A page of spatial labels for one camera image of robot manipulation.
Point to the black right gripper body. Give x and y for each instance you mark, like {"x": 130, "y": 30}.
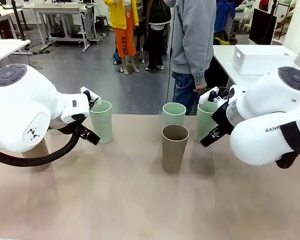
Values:
{"x": 223, "y": 120}

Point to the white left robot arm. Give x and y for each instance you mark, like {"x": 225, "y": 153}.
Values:
{"x": 27, "y": 105}

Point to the white plastic basket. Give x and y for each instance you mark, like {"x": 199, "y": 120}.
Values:
{"x": 260, "y": 62}

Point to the person in black clothes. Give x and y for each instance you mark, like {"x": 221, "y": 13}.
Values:
{"x": 155, "y": 37}

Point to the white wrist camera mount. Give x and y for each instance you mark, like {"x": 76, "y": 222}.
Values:
{"x": 83, "y": 88}
{"x": 205, "y": 97}

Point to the mannequin yellow jacket orange shorts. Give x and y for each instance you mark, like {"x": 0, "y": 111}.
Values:
{"x": 123, "y": 37}

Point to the person in grey hoodie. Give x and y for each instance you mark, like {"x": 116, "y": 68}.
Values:
{"x": 190, "y": 37}

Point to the white metal frame workbench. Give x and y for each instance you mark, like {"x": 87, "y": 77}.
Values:
{"x": 57, "y": 11}

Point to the brown plastic cup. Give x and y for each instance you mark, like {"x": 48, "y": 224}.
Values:
{"x": 175, "y": 150}
{"x": 40, "y": 150}

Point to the black monitor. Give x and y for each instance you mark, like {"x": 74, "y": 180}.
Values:
{"x": 262, "y": 27}

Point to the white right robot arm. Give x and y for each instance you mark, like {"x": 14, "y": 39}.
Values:
{"x": 260, "y": 112}

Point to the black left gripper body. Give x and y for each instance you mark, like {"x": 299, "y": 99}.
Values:
{"x": 83, "y": 126}

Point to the white side table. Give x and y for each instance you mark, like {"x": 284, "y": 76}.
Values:
{"x": 225, "y": 65}

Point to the light green plastic cup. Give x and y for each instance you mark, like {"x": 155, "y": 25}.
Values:
{"x": 202, "y": 122}
{"x": 55, "y": 131}
{"x": 173, "y": 117}
{"x": 102, "y": 125}

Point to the black tripod pole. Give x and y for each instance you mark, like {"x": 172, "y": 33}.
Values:
{"x": 18, "y": 22}

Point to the person in blue jacket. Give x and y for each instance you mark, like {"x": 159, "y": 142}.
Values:
{"x": 223, "y": 15}

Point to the white desk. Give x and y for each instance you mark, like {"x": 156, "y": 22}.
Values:
{"x": 5, "y": 50}

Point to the person's left hand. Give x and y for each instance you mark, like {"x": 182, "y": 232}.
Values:
{"x": 200, "y": 88}

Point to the person's left forearm grey sleeve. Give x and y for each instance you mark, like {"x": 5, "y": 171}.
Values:
{"x": 198, "y": 67}

